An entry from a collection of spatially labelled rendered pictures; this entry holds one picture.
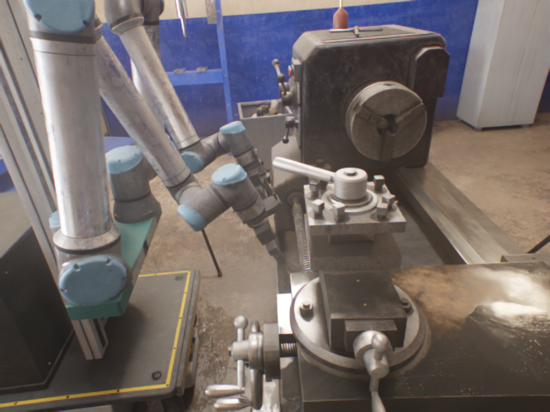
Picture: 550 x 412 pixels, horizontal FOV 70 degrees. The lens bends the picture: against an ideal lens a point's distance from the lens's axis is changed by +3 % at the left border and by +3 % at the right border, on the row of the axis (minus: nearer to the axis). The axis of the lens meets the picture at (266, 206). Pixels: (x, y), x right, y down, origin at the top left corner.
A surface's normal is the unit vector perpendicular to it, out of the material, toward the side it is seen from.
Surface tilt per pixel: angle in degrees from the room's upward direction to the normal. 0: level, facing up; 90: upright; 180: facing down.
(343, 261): 90
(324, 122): 90
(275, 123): 90
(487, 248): 0
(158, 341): 0
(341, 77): 90
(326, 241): 0
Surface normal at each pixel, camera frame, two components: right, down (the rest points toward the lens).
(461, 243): -0.79, -0.54
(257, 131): 0.11, 0.47
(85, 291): 0.45, 0.47
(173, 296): -0.07, -0.88
